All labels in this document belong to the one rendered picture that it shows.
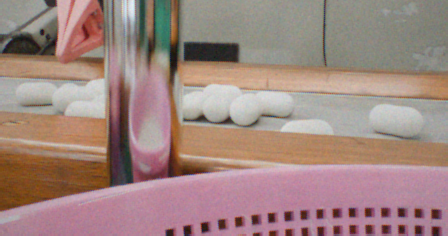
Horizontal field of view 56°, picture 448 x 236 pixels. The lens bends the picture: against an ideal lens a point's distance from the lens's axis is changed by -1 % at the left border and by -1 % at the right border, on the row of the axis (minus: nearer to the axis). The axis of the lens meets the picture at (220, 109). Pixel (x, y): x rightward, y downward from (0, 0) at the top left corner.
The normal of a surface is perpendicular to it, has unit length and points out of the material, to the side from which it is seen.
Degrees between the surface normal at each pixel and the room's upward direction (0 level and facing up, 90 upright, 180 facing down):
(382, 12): 90
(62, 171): 90
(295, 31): 90
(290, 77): 45
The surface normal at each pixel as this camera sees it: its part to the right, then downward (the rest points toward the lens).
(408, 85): -0.14, -0.58
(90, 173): -0.22, 0.17
